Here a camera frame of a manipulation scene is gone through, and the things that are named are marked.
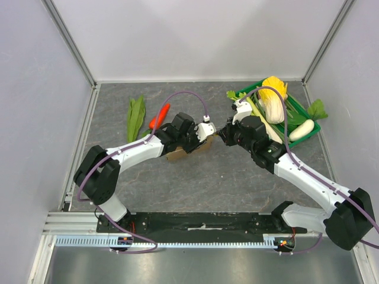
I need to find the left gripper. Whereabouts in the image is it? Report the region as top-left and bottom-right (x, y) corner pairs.
(177, 124), (207, 154)

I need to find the brown cardboard express box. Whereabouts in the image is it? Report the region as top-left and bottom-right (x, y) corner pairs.
(165, 136), (214, 162)

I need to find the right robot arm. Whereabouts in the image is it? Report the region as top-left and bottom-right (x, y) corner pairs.
(217, 116), (377, 250)

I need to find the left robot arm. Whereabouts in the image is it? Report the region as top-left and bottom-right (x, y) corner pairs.
(73, 112), (216, 233)

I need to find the green celery stalk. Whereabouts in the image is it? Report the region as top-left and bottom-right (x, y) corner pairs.
(226, 91), (283, 144)

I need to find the orange carrot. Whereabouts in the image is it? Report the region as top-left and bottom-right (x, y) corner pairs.
(149, 104), (171, 130)

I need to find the yellow napa cabbage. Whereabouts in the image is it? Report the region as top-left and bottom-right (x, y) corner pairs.
(258, 76), (288, 124)

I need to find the green plastic tray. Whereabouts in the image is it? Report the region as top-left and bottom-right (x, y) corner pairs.
(246, 91), (328, 147)

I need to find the green leafy lettuce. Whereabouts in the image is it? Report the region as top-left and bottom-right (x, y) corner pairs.
(126, 95), (146, 143)

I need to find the green bok choy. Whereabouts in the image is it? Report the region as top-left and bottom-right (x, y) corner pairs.
(287, 113), (307, 125)

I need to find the white radish with leaves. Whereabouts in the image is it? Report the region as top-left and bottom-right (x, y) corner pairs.
(289, 99), (328, 141)

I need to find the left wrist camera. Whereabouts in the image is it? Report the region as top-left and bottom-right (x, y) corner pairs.
(195, 115), (216, 143)

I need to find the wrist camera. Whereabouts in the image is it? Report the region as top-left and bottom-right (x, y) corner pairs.
(232, 100), (252, 125)
(195, 115), (216, 143)

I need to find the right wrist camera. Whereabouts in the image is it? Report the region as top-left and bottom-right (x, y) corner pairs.
(232, 100), (252, 125)

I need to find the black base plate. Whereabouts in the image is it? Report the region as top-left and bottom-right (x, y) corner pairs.
(96, 211), (307, 235)

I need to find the grey slotted cable duct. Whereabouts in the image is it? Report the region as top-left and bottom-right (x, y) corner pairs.
(55, 235), (279, 249)

